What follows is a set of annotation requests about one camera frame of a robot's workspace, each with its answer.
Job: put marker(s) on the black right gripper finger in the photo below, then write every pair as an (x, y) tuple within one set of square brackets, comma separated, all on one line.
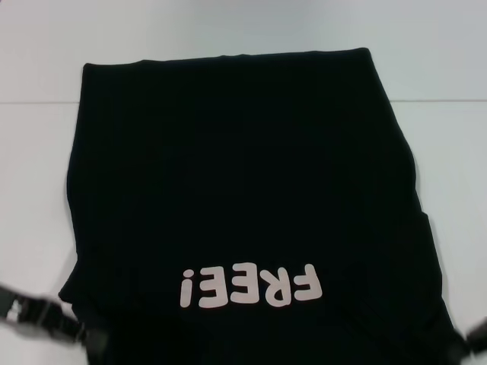
[(477, 336)]

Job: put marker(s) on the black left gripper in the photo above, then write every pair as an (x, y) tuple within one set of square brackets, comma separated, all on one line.
[(34, 311)]

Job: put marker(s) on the black shirt with FREE print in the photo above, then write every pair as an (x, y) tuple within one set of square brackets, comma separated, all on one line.
[(243, 171)]

